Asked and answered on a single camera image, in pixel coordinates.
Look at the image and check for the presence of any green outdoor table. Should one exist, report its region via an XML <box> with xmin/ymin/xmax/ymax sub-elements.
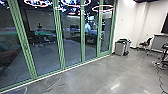
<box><xmin>32</xmin><ymin>30</ymin><xmax>57</xmax><ymax>43</ymax></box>

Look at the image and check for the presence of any grey indoor trash bin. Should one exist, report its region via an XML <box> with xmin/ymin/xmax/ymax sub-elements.
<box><xmin>114</xmin><ymin>40</ymin><xmax>125</xmax><ymax>57</ymax></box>

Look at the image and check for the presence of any grey desk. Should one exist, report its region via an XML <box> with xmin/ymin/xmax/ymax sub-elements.
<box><xmin>151</xmin><ymin>32</ymin><xmax>168</xmax><ymax>52</ymax></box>

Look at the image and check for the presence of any black swivel chair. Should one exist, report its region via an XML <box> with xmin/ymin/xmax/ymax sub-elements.
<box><xmin>137</xmin><ymin>36</ymin><xmax>154</xmax><ymax>56</ymax></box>

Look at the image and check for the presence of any black equipment stand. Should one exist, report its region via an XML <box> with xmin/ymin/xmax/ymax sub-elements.
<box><xmin>159</xmin><ymin>42</ymin><xmax>168</xmax><ymax>70</ymax></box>

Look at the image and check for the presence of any thin floor cable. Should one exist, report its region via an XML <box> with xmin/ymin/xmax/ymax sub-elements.
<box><xmin>150</xmin><ymin>60</ymin><xmax>168</xmax><ymax>94</ymax></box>

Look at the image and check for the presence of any green framed glass door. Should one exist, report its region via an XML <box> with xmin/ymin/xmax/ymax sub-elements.
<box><xmin>0</xmin><ymin>0</ymin><xmax>118</xmax><ymax>93</ymax></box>
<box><xmin>95</xmin><ymin>0</ymin><xmax>118</xmax><ymax>57</ymax></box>

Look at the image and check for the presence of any green lidded trash bin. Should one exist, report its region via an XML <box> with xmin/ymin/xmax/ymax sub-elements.
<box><xmin>118</xmin><ymin>37</ymin><xmax>132</xmax><ymax>56</ymax></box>

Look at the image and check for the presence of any dark monitor screen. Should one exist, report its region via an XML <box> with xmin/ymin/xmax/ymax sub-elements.
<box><xmin>160</xmin><ymin>12</ymin><xmax>168</xmax><ymax>34</ymax></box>

